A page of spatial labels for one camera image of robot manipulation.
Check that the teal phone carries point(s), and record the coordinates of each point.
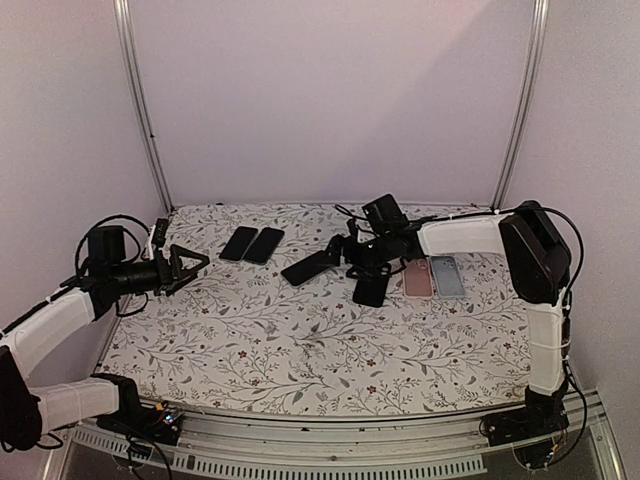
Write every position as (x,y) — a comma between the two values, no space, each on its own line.
(262,248)

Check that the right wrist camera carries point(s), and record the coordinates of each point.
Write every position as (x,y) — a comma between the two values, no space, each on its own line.
(354,230)

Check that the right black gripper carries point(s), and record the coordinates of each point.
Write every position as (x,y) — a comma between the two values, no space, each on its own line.
(335,245)

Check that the front aluminium rail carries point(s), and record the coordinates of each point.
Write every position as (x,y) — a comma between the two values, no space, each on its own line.
(214,445)

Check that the pink phone case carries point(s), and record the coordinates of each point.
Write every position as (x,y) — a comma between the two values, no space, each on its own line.
(417,280)

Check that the black phone case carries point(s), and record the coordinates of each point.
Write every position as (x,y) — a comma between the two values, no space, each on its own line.
(370,293)

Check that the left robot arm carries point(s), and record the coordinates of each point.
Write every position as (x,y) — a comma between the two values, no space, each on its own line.
(100,280)

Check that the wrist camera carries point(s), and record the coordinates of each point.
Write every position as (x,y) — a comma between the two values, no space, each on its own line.
(156,239)
(354,230)

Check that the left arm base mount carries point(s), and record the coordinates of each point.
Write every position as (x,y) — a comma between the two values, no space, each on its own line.
(160,423)

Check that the aluminium post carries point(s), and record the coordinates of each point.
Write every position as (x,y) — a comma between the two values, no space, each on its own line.
(532,64)
(124,25)

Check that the left rear aluminium post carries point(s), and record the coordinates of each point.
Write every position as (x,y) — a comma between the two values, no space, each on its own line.
(124,25)

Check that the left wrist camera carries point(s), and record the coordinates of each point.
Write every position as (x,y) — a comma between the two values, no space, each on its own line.
(156,239)

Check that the white phone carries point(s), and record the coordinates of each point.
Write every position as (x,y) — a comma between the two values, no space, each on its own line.
(310,267)

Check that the floral table mat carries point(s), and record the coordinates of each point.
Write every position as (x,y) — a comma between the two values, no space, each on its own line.
(241,338)

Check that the right rear aluminium post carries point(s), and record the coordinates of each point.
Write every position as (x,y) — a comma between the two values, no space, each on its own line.
(532,64)

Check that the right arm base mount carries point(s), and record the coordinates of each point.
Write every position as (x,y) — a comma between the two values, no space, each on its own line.
(523,424)

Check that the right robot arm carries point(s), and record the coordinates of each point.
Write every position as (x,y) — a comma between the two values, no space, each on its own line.
(538,259)

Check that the light blue phone case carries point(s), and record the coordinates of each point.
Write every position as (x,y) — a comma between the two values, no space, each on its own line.
(447,278)

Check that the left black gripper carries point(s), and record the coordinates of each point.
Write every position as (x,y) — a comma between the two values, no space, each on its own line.
(177,272)

